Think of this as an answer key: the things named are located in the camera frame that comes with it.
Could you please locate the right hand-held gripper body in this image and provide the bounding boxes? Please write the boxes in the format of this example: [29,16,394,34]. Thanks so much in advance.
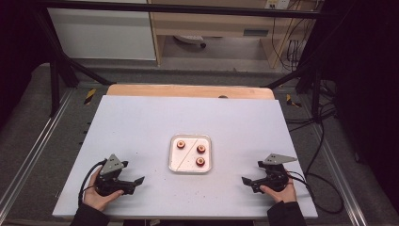
[250,153,298,194]

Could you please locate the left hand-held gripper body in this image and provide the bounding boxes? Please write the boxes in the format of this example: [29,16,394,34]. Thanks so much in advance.
[93,153,136,198]

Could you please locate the thin wooden skewer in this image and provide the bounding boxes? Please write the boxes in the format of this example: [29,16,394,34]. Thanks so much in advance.
[175,138,200,172]

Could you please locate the white square tray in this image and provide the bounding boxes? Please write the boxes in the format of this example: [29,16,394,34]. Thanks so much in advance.
[168,134,214,175]

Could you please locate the person's right hand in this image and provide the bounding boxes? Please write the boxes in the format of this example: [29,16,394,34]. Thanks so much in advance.
[259,177,298,204]

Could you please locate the person's left hand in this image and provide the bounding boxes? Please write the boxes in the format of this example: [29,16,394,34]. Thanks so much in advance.
[82,173,125,212]

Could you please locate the white table board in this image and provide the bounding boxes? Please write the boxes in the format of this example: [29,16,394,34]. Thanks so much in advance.
[52,95,319,220]

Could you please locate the yellow black tape strip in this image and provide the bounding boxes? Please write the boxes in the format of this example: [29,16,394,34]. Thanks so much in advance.
[83,88,98,105]
[285,93,303,108]

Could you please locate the wooden table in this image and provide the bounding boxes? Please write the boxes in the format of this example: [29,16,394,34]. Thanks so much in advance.
[105,83,277,101]

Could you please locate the dark curtain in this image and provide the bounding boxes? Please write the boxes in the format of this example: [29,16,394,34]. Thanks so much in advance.
[321,0,399,216]
[0,0,43,130]

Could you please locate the white cabinet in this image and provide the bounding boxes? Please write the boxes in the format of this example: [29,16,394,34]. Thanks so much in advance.
[46,0,157,61]

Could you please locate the white chair base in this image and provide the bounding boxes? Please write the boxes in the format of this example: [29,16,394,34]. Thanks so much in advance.
[173,34,208,49]

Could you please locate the light wooden desk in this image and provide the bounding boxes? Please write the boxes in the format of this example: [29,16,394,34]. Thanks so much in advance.
[147,0,325,69]

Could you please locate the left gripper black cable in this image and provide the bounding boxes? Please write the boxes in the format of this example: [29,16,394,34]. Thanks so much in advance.
[77,158,108,207]

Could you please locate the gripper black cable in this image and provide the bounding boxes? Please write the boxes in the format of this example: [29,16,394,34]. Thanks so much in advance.
[286,170,345,216]
[77,158,108,207]

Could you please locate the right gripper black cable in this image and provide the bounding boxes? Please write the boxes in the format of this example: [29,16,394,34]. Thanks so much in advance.
[286,170,345,216]

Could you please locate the aluminium floor rail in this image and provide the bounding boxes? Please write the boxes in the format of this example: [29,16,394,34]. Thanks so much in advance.
[312,130,369,226]
[0,89,75,215]

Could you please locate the black floor cables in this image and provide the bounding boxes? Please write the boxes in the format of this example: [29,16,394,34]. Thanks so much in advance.
[284,78,339,134]

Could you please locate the black hanging cables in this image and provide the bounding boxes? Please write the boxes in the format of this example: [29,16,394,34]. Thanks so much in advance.
[270,0,318,73]

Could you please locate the white wall socket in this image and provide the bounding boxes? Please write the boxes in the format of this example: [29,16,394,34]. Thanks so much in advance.
[263,0,292,10]

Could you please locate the black metal frame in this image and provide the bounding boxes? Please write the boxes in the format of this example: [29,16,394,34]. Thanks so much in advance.
[33,0,326,119]

